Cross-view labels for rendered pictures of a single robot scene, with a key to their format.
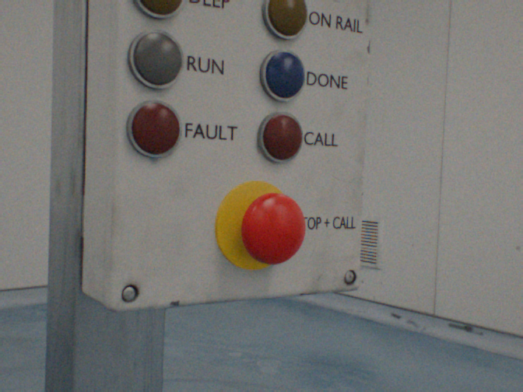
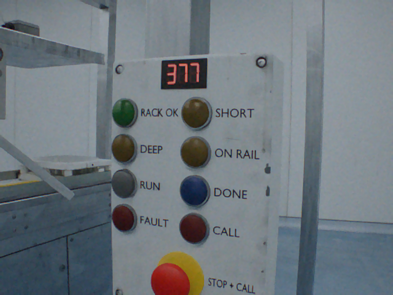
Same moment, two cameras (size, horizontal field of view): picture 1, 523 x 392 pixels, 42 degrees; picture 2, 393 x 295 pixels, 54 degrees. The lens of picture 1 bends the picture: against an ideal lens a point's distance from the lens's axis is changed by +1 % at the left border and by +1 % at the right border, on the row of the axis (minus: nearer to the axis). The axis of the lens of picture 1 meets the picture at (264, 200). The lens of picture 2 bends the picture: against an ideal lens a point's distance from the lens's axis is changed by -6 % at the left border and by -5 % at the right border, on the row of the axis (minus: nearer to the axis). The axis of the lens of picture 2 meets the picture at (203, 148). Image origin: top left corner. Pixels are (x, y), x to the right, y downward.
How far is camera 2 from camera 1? 0.40 m
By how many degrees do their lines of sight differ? 57
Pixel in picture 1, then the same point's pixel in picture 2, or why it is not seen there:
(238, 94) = (169, 201)
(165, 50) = (122, 180)
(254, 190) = (176, 257)
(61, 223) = not seen: hidden behind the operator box
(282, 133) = (188, 227)
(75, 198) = not seen: hidden behind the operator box
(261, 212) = (155, 273)
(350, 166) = (250, 252)
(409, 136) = not seen: outside the picture
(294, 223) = (173, 284)
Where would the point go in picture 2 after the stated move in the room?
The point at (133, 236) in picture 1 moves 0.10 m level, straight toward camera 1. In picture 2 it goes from (118, 267) to (26, 289)
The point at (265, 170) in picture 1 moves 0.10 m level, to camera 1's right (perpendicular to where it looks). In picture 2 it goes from (186, 246) to (253, 279)
